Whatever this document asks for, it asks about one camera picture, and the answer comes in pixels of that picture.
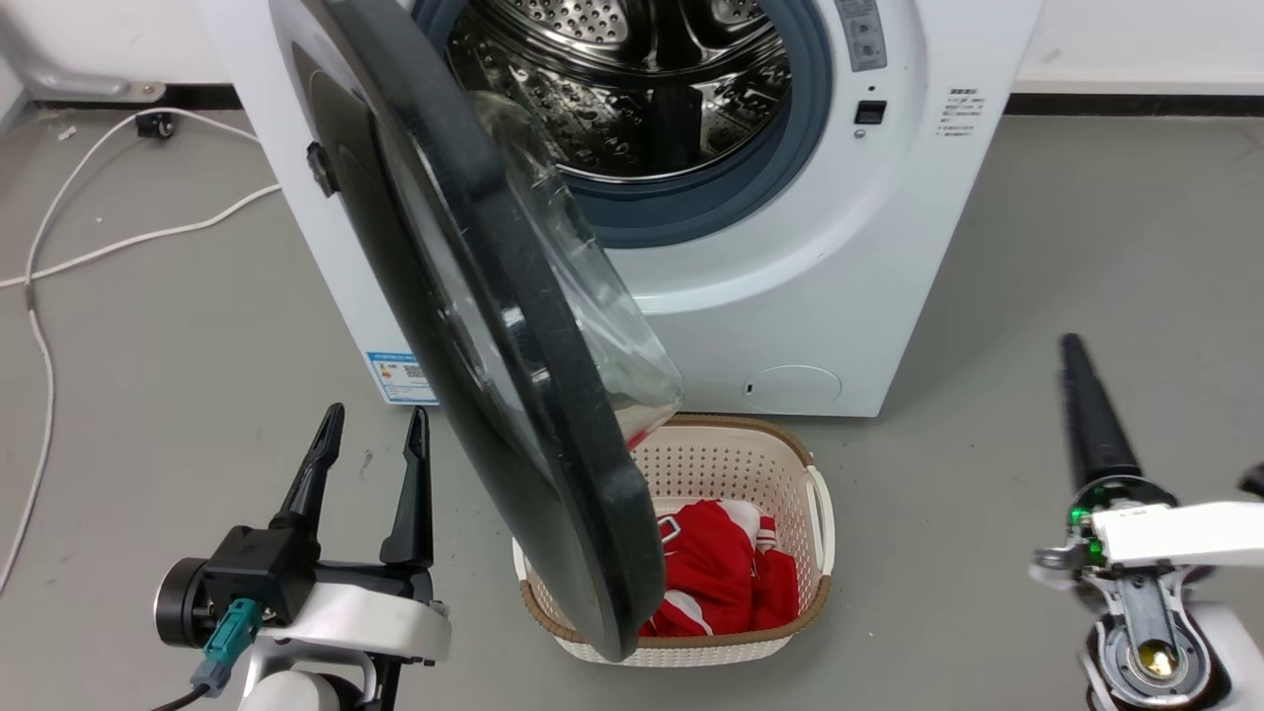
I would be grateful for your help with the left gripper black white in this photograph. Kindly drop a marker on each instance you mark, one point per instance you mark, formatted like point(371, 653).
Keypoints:
point(267, 568)

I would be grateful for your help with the right gripper white green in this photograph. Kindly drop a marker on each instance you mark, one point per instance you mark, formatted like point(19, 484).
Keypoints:
point(1165, 533)

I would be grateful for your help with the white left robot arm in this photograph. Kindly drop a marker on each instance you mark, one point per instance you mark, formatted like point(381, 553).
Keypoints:
point(296, 691)

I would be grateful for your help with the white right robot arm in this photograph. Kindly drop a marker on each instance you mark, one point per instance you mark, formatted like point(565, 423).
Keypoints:
point(1150, 632)

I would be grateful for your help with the black round washing machine door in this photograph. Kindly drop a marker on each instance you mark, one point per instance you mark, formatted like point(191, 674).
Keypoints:
point(513, 296)

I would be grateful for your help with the white front-load washing machine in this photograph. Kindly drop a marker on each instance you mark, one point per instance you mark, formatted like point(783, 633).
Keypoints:
point(839, 296)

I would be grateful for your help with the black door latch hook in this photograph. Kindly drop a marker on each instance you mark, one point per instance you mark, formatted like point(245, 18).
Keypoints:
point(321, 168)

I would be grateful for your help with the black door lock socket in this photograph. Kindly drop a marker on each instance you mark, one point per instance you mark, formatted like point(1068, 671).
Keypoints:
point(870, 112)

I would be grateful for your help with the grey-blue rubber door gasket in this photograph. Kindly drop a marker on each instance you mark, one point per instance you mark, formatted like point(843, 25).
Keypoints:
point(785, 163)

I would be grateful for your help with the blue energy label sticker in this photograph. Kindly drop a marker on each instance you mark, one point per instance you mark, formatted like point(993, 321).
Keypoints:
point(397, 377)

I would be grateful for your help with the round white filter cover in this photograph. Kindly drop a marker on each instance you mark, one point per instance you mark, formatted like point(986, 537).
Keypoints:
point(798, 387)

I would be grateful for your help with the red and white garment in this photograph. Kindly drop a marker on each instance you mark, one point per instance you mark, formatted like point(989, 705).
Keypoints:
point(711, 573)

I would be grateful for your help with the cream perforated laundry basket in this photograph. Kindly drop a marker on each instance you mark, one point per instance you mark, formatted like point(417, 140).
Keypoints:
point(736, 464)

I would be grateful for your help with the small black caster wheel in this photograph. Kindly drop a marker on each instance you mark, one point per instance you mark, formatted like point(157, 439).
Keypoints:
point(156, 124)

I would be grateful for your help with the perforated steel washer drum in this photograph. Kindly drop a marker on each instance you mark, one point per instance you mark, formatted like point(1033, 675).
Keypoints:
point(612, 109)

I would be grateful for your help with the grey washer control strip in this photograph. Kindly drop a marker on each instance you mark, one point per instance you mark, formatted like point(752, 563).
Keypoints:
point(861, 35)

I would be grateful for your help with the grey metal furniture base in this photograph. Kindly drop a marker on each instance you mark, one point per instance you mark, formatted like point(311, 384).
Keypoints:
point(89, 87)

